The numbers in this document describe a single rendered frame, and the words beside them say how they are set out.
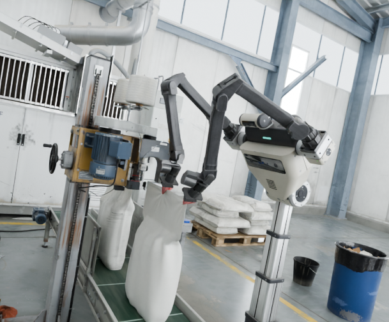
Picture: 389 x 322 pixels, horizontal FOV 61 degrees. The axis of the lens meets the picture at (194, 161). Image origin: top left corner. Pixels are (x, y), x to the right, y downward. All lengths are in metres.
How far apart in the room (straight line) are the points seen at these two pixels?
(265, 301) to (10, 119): 3.68
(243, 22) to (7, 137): 5.37
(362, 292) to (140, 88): 2.72
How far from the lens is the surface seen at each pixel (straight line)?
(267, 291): 2.04
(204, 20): 7.31
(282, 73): 8.03
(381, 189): 10.08
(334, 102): 10.08
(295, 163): 1.71
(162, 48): 6.71
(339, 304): 3.67
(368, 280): 3.58
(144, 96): 1.88
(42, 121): 4.69
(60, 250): 2.18
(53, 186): 4.82
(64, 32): 4.72
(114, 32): 4.59
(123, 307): 2.09
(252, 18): 8.10
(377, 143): 10.28
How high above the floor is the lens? 1.37
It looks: 3 degrees down
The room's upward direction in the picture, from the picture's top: 10 degrees clockwise
